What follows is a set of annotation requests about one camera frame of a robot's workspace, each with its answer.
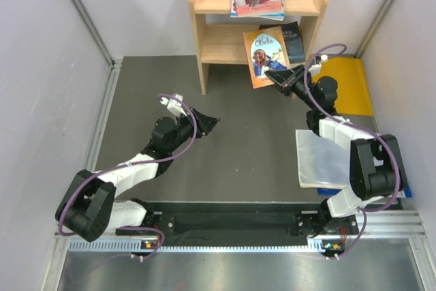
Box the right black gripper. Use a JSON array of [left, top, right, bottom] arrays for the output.
[[266, 64, 319, 110]]

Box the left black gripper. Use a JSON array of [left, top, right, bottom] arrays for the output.
[[167, 107, 220, 153]]

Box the orange Othello picture book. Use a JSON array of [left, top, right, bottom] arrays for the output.
[[243, 26, 290, 89]]

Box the dark Nineteen Eighty-Four book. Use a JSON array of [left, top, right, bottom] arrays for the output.
[[260, 22, 305, 65]]

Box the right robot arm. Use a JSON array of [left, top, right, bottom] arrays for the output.
[[265, 65, 407, 237]]

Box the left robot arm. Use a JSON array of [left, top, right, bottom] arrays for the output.
[[55, 108, 219, 242]]

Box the yellow file folder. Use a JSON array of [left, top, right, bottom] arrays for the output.
[[312, 57, 373, 117]]

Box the wooden two-tier shelf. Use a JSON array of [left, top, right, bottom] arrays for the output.
[[188, 0, 329, 94]]

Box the clear plastic file folder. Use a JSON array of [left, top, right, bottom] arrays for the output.
[[296, 129, 349, 189]]

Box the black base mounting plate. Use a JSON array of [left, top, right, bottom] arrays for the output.
[[114, 198, 358, 246]]

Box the blue file folder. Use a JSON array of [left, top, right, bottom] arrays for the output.
[[316, 135, 413, 198]]

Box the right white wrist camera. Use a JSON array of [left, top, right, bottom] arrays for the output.
[[308, 54, 328, 75]]

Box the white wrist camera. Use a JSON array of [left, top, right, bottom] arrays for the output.
[[308, 54, 328, 75], [159, 93, 187, 117]]

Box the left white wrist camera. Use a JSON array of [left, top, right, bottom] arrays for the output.
[[159, 93, 187, 117]]

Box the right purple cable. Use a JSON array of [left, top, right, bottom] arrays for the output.
[[302, 44, 399, 261]]

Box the purple cable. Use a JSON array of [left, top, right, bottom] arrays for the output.
[[58, 93, 198, 264], [302, 44, 399, 261]]

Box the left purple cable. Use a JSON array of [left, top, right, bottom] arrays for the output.
[[58, 93, 198, 264]]

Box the aluminium front rail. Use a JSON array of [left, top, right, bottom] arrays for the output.
[[66, 210, 426, 256]]

